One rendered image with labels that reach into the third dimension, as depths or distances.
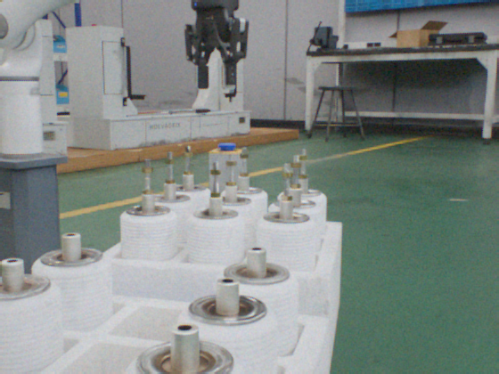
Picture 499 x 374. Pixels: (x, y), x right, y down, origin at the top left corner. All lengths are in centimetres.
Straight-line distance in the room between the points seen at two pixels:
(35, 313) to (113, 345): 11
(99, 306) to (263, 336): 27
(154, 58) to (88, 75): 404
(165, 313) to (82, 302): 12
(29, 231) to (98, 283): 69
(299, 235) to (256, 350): 42
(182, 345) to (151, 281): 53
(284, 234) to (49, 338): 42
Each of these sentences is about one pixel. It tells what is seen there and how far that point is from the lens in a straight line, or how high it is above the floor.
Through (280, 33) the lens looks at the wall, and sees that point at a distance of 675.
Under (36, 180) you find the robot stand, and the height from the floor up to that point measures 25.
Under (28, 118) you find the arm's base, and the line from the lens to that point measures 144.
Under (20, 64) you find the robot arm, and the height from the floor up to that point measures 51.
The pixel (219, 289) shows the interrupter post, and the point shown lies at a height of 27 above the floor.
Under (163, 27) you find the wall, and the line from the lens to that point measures 772.
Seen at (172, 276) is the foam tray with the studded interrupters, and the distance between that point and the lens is 98.
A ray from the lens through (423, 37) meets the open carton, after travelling 564.
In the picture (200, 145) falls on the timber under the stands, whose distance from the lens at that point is 420.
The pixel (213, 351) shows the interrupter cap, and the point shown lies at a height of 25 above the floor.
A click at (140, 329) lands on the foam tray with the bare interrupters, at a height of 15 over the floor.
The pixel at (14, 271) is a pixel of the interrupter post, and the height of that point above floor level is 27.
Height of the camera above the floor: 46
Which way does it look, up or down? 10 degrees down
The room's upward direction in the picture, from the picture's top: straight up
